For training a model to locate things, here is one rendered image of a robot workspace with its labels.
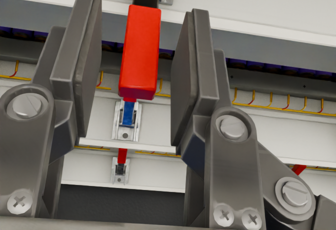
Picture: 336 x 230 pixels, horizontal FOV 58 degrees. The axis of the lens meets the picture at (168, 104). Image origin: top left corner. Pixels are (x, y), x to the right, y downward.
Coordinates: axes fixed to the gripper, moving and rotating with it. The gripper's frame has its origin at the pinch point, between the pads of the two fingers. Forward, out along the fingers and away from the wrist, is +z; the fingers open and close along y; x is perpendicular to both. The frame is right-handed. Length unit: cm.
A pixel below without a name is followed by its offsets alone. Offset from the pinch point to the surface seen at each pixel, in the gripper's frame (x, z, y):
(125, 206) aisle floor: -50, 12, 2
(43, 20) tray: -3.9, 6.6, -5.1
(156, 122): -19.3, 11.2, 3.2
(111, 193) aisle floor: -49, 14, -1
